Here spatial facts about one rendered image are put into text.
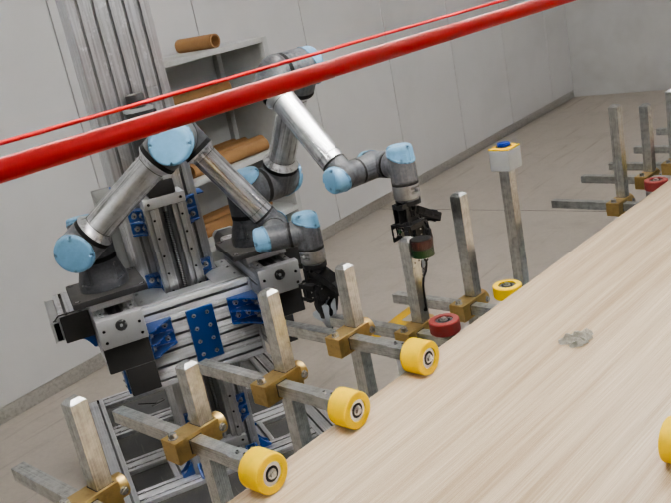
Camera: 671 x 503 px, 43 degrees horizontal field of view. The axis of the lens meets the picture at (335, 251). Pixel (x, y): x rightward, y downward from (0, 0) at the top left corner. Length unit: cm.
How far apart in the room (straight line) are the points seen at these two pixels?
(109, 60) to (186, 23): 265
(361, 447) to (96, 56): 154
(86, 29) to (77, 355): 248
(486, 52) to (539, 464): 701
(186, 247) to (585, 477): 162
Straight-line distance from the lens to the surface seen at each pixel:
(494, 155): 258
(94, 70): 274
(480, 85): 825
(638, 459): 160
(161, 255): 274
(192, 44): 506
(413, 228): 232
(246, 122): 542
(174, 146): 232
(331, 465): 169
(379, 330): 235
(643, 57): 990
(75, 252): 245
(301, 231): 238
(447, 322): 218
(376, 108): 678
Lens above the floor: 178
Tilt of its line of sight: 18 degrees down
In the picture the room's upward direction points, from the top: 11 degrees counter-clockwise
